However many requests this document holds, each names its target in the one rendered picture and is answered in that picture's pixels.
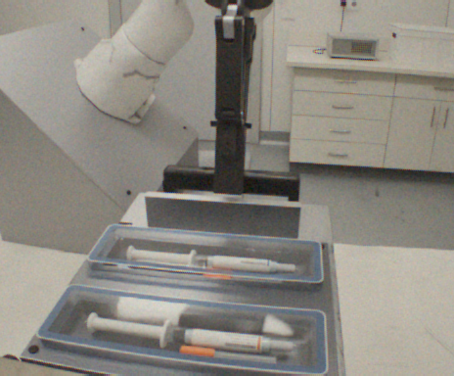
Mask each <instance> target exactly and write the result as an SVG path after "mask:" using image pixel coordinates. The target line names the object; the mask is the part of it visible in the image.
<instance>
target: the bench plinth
mask: <svg viewBox="0 0 454 376"><path fill-rule="evenodd" d="M289 172H303V173H317V174H331V175H344V176H358V177H372V178H385V179H398V180H411V181H436V182H448V183H454V173H452V172H439V171H426V170H413V169H399V168H385V167H371V166H358V165H343V164H316V163H300V162H290V167H289Z"/></svg>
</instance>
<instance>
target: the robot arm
mask: <svg viewBox="0 0 454 376"><path fill-rule="evenodd" d="M204 1H205V2H206V4H207V5H209V6H212V7H214V9H216V10H217V11H219V12H220V13H221V16H215V19H214V29H215V40H216V56H215V111H214V115H215V119H216V120H217V121H210V126H211V127H216V140H215V159H214V178H213V193H214V194H226V195H239V196H241V195H242V194H243V193H244V171H245V156H246V140H247V128H249V129H251V126H252V123H249V122H247V121H248V119H249V116H248V105H249V84H250V65H251V64H252V54H253V42H254V41H255V40H256V23H259V22H260V21H262V20H264V18H265V17H267V16H268V15H269V13H270V12H271V11H272V8H273V4H274V2H275V0H204ZM193 31H194V20H193V17H192V16H191V13H190V10H189V7H188V5H187V1H186V0H143V2H142V3H141V4H140V6H138V8H137V10H136V11H135V12H134V14H132V15H131V17H130V19H129V20H128V21H127V22H126V23H124V24H123V25H122V26H121V27H120V29H119V30H118V31H117V33H116V34H115V35H114V37H112V38H111V39H102V40H101V41H100V42H99V43H98V44H97V46H96V47H95V48H94V49H92V52H91V53H89V54H88V55H87V58H83V59H76V60H74V61H73V62H74V66H75V68H76V81H77V83H78V86H79V87H80V91H81V92H82V94H83V95H84V96H85V97H87V99H89V100H90V102H91V103H93V104H94V106H95V107H97V109H98V110H100V111H103V112H105V113H106V114H110V115H111V116H113V117H114V118H121V119H123V120H126V121H127V122H131V123H132V124H134V125H137V124H138V123H139V122H140V120H142V117H143V115H144V114H145V113H146V112H147V110H148V108H149V107H150V106H151V105H152V104H153V103H154V101H155V98H156V97H155V94H154V92H155V90H154V88H155V87H156V86H157V83H159V81H160V75H161V74H162V73H163V71H164V69H166V68H167V67H168V66H169V60H170V59H171V58H172V57H173V56H174V55H175V53H176V52H177V51H179V50H180V49H181V47H182V46H183V45H184V44H185V43H186V42H187V41H188V40H189V39H190V38H191V37H192V36H193Z"/></svg>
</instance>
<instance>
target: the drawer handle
mask: <svg viewBox="0 0 454 376"><path fill-rule="evenodd" d="M162 175H163V180H162V189H163V193H175V194H178V190H185V191H210V192H213V178H214V167H212V166H197V165H167V166H166V167H165V169H164V170H163V173H162ZM299 185H300V177H299V173H298V172H282V171H268V170H254V169H245V171H244V193H243V194H248V195H259V196H272V197H285V198H288V202H298V203H299Z"/></svg>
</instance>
